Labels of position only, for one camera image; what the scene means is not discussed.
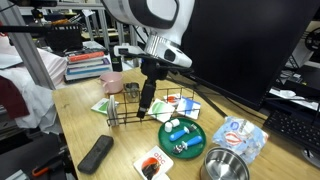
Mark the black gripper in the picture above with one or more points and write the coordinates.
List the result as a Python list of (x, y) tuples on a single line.
[(153, 68)]

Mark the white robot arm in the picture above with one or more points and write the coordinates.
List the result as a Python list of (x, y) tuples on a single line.
[(156, 20)]

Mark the white marshmallow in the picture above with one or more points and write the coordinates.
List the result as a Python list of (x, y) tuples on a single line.
[(168, 127), (175, 122)]

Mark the green round plate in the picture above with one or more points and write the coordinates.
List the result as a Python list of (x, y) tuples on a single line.
[(166, 141)]

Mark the silver steel pot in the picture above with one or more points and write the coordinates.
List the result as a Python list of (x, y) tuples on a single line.
[(225, 166)]

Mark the small steel pitcher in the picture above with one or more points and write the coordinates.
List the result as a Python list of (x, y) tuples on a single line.
[(132, 90)]

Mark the white green board book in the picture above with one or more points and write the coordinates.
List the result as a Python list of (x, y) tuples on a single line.
[(161, 110)]

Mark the white book red circle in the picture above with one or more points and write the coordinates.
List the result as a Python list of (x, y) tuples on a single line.
[(171, 99)]

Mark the pink plastic cup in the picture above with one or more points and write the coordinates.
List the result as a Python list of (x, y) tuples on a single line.
[(111, 82)]

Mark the white blue board book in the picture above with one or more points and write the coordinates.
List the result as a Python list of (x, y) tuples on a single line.
[(189, 107)]

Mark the white book green circle cover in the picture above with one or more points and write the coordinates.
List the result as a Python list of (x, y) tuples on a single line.
[(101, 106)]

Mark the small black box green logo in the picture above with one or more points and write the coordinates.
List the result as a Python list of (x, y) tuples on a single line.
[(116, 61)]

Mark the white book purple spine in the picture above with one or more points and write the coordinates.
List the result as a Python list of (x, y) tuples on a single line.
[(88, 63)]

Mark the white birds board book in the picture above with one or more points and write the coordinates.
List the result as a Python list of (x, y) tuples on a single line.
[(163, 177)]

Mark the pink cloth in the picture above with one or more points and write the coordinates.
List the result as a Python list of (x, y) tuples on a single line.
[(51, 65)]

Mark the black plastic crate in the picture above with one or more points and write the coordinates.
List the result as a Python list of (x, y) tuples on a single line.
[(65, 37)]

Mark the clear plastic snack bag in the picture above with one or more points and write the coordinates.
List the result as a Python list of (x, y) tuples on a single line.
[(240, 136)]

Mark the black computer monitor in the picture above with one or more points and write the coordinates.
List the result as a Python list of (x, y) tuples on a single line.
[(246, 43)]

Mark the white cloth pile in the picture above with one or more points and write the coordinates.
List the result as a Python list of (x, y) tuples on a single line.
[(30, 96)]

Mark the dark red cloth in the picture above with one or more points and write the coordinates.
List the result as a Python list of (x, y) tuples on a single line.
[(11, 98)]

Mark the black metal bar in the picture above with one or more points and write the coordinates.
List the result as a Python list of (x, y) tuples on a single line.
[(23, 29)]

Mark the white paper sheets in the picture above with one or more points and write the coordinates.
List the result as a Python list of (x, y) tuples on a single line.
[(290, 95)]

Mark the black keyboard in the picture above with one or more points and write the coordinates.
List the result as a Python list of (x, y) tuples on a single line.
[(293, 128)]

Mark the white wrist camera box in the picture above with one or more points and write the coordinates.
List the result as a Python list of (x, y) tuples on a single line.
[(128, 50)]

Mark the grey metal shelf frame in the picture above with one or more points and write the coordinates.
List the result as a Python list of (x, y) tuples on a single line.
[(110, 26)]

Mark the grey aluminium frame post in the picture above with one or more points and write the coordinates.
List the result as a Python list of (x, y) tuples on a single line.
[(26, 46)]

